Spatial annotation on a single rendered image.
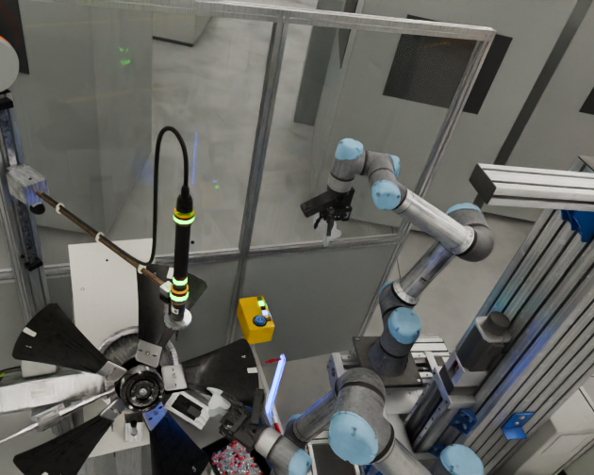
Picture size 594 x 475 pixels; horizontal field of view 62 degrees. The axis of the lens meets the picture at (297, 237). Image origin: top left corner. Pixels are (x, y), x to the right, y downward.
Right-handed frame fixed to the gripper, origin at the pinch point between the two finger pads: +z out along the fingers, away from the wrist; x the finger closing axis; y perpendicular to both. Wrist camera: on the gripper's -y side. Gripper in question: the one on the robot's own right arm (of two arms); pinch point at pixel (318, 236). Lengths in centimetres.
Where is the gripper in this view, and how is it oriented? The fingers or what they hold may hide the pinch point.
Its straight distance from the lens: 164.9
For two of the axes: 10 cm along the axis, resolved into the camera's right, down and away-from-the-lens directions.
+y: 9.2, -0.8, 3.8
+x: -3.4, -6.5, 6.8
